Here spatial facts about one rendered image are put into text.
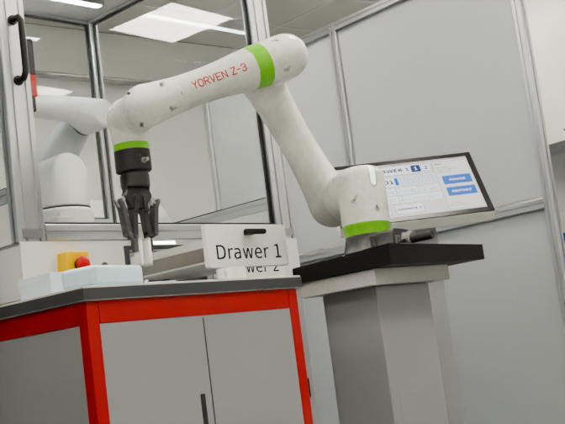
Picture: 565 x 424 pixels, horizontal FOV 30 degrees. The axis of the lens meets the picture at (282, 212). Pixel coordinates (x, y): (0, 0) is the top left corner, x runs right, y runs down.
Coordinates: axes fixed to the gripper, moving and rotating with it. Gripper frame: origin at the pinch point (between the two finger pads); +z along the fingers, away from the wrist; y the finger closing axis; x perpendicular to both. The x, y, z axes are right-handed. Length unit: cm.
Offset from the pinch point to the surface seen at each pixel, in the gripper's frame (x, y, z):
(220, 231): -11.8, 16.3, -3.1
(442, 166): 2, 133, -27
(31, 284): -14.4, -41.1, 8.3
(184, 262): -0.7, 12.4, 3.1
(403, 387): -41, 45, 42
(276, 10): 251, 316, -193
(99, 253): 21.4, 1.7, -3.1
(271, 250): -11.2, 34.1, 2.0
